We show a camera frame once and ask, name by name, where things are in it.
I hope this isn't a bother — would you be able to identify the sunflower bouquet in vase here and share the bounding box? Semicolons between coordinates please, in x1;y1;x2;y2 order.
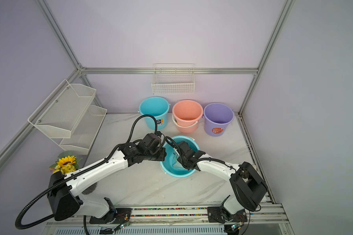
49;151;82;175

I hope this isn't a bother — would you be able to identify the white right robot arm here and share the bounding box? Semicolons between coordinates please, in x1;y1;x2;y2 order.
176;141;268;223

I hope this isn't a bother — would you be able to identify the mint green microfibre cloth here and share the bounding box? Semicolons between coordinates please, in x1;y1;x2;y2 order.
166;147;190;172

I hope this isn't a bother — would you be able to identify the pink plastic bucket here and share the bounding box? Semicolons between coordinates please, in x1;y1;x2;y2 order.
172;100;203;134

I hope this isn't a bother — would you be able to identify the teal bucket being wiped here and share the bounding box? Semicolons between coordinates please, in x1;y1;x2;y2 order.
160;136;200;178

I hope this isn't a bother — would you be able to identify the teal bucket at back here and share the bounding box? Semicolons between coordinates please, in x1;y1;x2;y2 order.
138;97;170;130

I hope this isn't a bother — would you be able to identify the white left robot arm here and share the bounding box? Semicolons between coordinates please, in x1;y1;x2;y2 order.
47;132;166;223

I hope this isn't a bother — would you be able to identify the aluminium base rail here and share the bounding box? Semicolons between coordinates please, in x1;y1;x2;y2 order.
43;202;294;235

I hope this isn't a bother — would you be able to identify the black corrugated left cable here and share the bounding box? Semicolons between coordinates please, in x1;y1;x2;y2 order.
15;114;159;230

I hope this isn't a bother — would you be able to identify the white wire wall basket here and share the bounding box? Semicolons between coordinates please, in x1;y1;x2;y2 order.
151;63;195;95

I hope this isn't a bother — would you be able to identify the white two-tier mesh shelf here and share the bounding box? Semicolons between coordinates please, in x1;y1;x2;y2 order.
28;80;107;155

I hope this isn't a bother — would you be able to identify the purple plastic bucket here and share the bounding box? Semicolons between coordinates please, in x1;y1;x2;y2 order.
203;103;235;137

